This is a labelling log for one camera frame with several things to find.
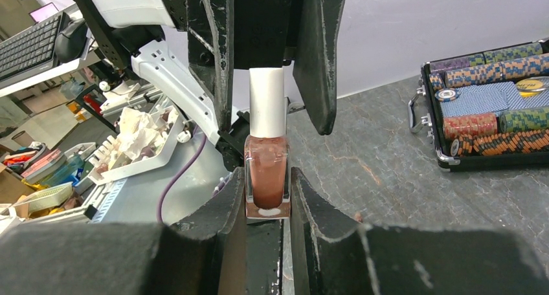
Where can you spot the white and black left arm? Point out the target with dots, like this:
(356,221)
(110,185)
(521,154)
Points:
(158,54)

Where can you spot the white nail polish cap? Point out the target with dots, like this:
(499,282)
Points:
(267,103)

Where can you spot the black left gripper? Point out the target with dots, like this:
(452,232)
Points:
(244,34)

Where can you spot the pink nail polish bottle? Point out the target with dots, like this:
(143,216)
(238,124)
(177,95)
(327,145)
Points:
(267,176)

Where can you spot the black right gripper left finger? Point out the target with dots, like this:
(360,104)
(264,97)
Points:
(204,253)

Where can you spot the black poker chip case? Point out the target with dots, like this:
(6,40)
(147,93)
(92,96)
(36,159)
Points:
(487,110)

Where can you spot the white tray with tissues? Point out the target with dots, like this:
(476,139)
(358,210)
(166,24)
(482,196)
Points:
(146,142)

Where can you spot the black keyboard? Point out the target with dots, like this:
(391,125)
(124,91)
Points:
(32,50)

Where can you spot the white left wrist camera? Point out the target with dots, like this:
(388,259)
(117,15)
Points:
(126,13)

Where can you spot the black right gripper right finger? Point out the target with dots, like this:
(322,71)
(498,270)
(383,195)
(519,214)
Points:
(335,254)

